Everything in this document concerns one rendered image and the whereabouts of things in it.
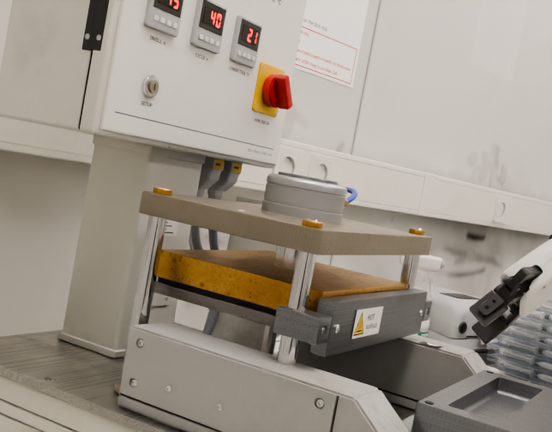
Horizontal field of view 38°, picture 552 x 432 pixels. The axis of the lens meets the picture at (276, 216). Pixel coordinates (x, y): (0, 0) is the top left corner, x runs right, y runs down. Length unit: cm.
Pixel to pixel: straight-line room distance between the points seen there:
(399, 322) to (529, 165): 170
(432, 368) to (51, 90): 46
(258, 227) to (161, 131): 18
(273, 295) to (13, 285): 59
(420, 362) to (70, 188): 60
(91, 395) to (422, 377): 34
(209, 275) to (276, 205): 10
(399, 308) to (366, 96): 98
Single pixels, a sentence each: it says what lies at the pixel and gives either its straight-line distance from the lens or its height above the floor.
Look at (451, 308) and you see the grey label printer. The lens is 164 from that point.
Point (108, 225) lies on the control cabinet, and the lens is 86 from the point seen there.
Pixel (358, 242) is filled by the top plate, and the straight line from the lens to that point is 69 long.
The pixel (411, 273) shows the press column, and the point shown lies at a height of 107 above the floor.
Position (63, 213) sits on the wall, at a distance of 122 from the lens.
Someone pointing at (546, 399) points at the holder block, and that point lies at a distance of 77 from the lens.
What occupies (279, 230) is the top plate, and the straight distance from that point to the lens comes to 64.
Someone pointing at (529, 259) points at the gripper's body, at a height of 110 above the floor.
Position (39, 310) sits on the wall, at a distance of 123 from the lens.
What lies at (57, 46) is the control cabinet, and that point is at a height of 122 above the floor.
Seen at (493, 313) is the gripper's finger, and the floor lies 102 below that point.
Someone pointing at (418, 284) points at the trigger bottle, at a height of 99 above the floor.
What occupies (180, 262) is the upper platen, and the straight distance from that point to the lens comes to 73.
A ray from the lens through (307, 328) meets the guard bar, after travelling 63.
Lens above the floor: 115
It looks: 3 degrees down
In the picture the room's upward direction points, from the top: 11 degrees clockwise
